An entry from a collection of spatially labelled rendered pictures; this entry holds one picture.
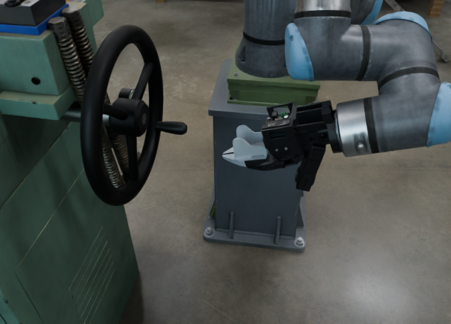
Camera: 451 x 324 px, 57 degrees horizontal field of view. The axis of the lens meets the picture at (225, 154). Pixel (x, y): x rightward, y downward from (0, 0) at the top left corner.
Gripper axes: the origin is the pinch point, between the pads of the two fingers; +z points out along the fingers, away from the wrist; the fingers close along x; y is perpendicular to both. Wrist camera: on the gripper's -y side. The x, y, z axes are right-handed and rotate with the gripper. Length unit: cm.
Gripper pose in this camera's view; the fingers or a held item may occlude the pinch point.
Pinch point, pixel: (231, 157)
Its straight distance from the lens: 76.6
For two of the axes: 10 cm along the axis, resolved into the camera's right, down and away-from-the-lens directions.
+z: -9.2, 1.4, 3.8
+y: -3.5, -7.5, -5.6
